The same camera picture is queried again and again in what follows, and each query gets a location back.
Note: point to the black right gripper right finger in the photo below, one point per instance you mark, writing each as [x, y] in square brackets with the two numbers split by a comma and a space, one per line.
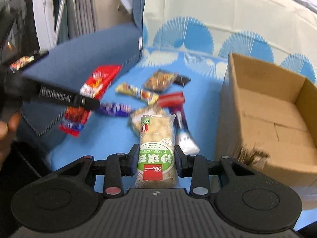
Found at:
[199, 169]

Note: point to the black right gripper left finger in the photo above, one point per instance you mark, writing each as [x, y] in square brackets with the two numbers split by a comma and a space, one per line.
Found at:
[114, 168]

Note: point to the white puffed snack clear packet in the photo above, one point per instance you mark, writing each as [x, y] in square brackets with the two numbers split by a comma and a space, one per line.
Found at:
[156, 161]

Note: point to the red spicy strips snack packet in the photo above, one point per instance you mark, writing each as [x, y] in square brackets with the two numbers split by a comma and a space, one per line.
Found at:
[92, 91]

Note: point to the black chocolate bar wrapper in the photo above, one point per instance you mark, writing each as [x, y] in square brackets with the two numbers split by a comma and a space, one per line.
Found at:
[182, 80]

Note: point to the clear bag of crackers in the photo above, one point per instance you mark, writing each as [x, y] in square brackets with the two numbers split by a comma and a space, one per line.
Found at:
[160, 81]

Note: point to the person's left hand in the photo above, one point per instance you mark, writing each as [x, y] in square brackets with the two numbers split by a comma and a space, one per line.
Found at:
[8, 132]

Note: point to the purple silver long packet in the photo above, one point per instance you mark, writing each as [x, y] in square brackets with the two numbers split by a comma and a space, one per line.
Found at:
[183, 137]

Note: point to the clear bag green grain cake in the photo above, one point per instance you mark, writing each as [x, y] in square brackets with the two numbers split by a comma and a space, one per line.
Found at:
[136, 116]

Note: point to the purple biscuit packet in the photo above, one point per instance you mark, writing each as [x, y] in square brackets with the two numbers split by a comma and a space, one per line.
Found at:
[114, 109]

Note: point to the small red snack packet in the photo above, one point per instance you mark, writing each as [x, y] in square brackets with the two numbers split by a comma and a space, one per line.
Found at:
[171, 99]

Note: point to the blue fabric sofa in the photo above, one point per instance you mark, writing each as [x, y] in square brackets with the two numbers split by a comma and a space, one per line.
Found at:
[69, 65]

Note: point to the yellow biscuit packet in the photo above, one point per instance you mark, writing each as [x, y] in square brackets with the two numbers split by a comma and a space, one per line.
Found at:
[144, 95]

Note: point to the brown cardboard box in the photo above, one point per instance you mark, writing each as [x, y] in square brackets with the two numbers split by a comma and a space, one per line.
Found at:
[267, 120]

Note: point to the blue fan pattern cloth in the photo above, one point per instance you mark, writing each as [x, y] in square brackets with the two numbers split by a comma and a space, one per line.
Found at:
[195, 38]

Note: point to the white door frame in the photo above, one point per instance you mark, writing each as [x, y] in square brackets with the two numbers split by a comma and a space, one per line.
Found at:
[43, 11]

